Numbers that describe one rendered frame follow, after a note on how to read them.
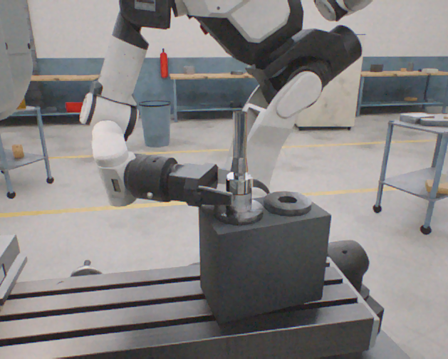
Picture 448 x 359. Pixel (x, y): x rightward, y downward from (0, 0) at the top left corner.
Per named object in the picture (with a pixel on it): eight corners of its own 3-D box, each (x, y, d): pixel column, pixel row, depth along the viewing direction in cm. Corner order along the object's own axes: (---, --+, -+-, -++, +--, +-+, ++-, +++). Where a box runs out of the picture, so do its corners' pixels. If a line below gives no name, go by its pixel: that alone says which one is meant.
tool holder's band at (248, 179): (251, 176, 66) (251, 171, 65) (254, 186, 61) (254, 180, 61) (225, 177, 65) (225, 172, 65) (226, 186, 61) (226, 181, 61)
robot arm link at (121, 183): (136, 169, 65) (83, 164, 68) (147, 216, 71) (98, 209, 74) (163, 141, 74) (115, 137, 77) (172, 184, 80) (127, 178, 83)
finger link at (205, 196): (232, 206, 62) (198, 202, 63) (232, 189, 60) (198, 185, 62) (229, 211, 60) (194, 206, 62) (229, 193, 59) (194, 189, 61)
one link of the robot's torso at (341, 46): (342, 58, 111) (318, 5, 103) (371, 60, 99) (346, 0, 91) (272, 114, 110) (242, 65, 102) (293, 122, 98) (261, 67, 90)
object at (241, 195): (250, 201, 67) (251, 176, 66) (253, 212, 63) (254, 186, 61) (225, 202, 67) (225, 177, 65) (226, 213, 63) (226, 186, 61)
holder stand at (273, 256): (199, 286, 75) (197, 199, 69) (292, 266, 82) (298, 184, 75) (218, 326, 65) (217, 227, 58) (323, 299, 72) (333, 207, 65)
